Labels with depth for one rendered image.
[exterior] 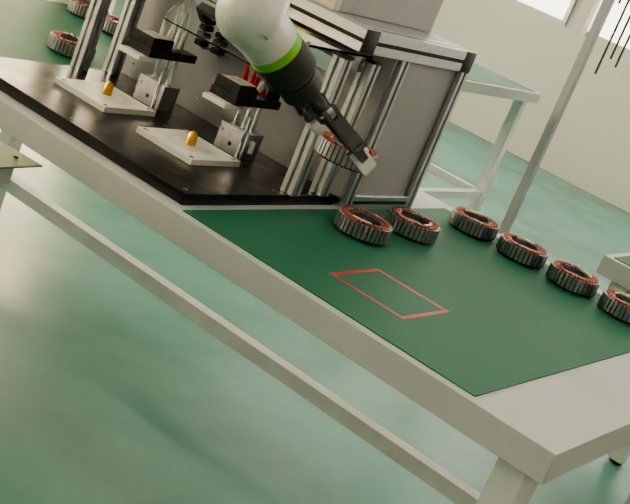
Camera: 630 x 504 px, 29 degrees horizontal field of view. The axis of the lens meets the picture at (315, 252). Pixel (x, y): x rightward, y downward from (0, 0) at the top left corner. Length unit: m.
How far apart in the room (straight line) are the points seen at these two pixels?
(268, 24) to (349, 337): 0.49
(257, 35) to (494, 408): 0.67
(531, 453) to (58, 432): 1.39
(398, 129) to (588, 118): 6.35
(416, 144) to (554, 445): 1.04
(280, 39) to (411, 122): 0.71
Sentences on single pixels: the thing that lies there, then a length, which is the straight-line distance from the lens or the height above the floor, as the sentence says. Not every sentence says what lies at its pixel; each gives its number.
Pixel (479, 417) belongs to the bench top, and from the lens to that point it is 1.80.
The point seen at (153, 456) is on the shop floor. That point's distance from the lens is 2.91.
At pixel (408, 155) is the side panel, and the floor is 0.87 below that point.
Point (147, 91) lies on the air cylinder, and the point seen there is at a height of 0.80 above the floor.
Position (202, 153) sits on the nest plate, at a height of 0.78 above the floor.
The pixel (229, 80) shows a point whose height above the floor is 0.92.
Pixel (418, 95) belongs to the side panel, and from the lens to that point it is 2.58.
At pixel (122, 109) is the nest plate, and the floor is 0.78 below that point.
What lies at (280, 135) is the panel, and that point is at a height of 0.82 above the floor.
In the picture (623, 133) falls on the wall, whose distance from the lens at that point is 8.79.
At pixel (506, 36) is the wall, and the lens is 9.19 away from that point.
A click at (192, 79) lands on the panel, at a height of 0.83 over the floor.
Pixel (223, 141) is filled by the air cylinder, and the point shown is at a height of 0.79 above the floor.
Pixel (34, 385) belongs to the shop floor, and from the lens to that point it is 3.04.
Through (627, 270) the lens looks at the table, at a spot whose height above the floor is 0.74.
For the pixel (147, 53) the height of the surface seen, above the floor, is 0.89.
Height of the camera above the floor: 1.35
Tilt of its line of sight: 16 degrees down
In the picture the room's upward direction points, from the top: 22 degrees clockwise
